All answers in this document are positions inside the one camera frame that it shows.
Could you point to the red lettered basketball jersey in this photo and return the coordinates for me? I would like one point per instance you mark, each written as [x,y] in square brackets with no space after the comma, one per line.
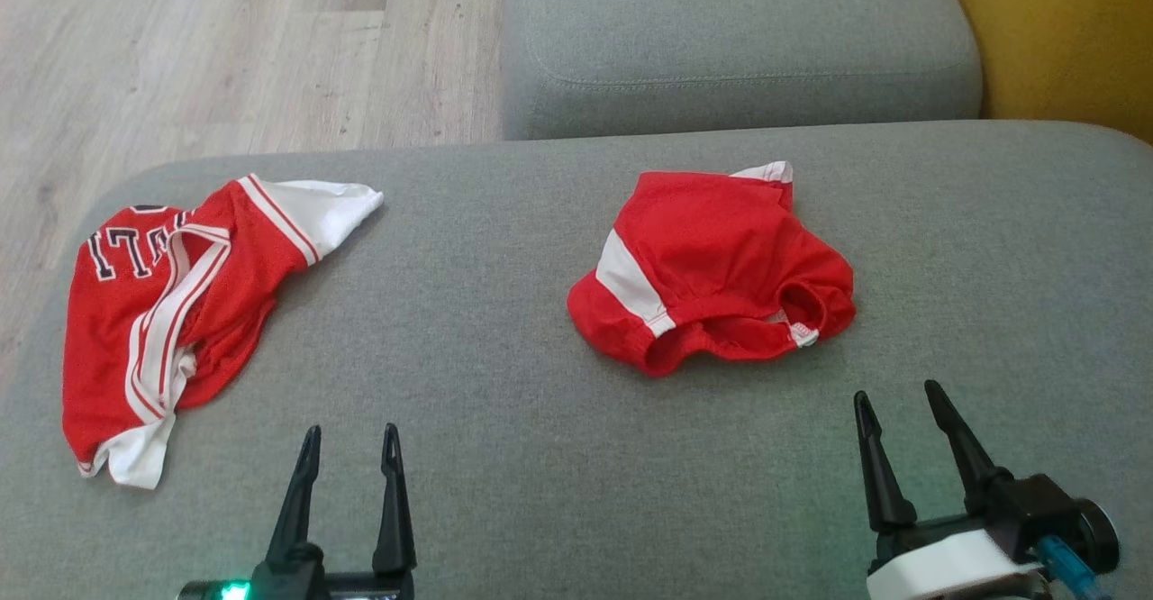
[108,357]

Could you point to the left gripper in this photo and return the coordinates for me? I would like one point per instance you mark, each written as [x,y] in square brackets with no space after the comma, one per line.
[288,586]

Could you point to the red shorts with white panel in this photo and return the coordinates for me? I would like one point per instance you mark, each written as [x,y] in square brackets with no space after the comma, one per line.
[721,240]

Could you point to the grey sofa cushion with seam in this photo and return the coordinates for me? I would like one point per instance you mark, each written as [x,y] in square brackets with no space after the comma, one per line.
[739,32]

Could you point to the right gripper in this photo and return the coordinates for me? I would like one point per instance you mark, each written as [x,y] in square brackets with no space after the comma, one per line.
[955,564]

